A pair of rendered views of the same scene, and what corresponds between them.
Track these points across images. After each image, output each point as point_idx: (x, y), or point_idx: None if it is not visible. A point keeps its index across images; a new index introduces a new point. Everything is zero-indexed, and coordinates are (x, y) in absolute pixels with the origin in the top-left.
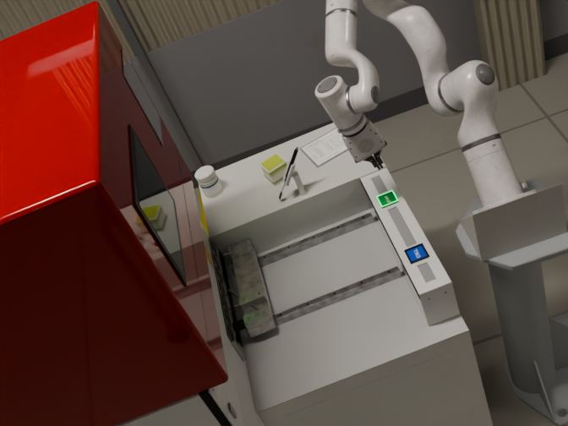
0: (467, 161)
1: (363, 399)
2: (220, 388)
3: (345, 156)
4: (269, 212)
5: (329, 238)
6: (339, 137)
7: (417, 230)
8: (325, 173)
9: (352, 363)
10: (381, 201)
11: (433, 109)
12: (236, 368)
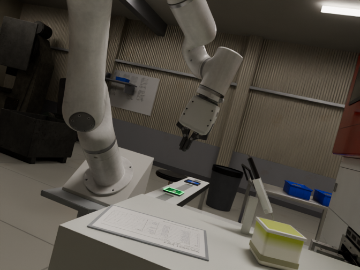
0: (117, 149)
1: None
2: (340, 175)
3: (162, 216)
4: None
5: None
6: (137, 225)
7: (178, 183)
8: (202, 223)
9: None
10: (179, 193)
11: (100, 121)
12: (339, 227)
